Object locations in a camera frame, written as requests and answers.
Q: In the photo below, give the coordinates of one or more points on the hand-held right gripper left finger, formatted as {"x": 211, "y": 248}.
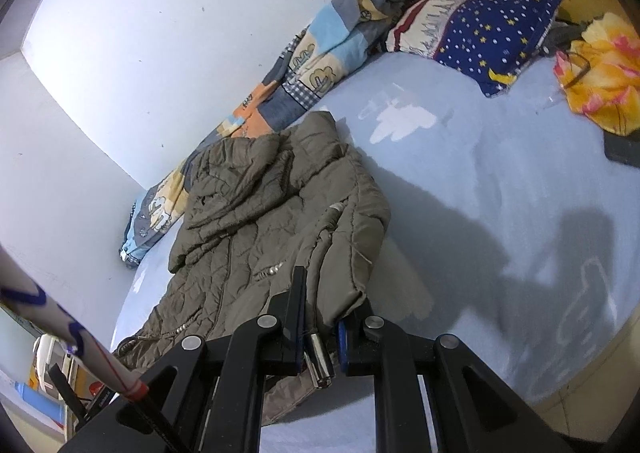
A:
{"x": 292, "y": 333}

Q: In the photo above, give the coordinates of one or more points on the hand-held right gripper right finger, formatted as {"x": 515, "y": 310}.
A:
{"x": 343, "y": 345}

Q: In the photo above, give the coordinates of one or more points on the grey-brown hooded puffer jacket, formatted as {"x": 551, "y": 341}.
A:
{"x": 260, "y": 213}

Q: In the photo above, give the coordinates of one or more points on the light blue bed sheet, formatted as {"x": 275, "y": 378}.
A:
{"x": 500, "y": 183}

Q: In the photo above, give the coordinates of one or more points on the white appliance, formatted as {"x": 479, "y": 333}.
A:
{"x": 50, "y": 363}

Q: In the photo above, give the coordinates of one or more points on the patchwork cartoon print blanket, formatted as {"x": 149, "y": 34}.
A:
{"x": 305, "y": 78}

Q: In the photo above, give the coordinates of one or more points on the blue box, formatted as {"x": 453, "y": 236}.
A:
{"x": 40, "y": 408}

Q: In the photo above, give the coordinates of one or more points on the navy starry striped pillow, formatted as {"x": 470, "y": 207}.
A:
{"x": 480, "y": 33}

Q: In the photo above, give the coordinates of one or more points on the dark flat object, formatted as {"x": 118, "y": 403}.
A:
{"x": 622, "y": 148}

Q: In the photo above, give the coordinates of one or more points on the yellow floral cloth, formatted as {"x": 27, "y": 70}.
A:
{"x": 605, "y": 78}

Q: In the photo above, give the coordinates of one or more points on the dark grey cloth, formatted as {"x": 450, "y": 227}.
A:
{"x": 562, "y": 35}

